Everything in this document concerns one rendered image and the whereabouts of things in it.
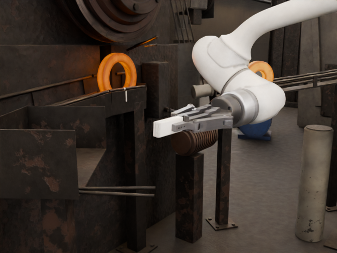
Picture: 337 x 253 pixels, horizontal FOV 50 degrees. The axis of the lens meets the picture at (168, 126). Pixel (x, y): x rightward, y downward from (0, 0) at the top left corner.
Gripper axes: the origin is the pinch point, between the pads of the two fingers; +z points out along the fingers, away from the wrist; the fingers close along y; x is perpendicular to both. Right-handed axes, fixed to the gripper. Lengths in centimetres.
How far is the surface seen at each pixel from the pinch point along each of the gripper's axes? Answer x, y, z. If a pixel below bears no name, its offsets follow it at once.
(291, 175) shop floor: -83, 48, -172
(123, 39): 10, 59, -35
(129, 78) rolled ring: -5, 62, -40
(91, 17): 18, 58, -20
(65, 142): -2.1, 9.3, 17.5
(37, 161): -6.3, 13.0, 21.4
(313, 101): -61, 95, -303
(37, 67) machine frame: 2, 64, -4
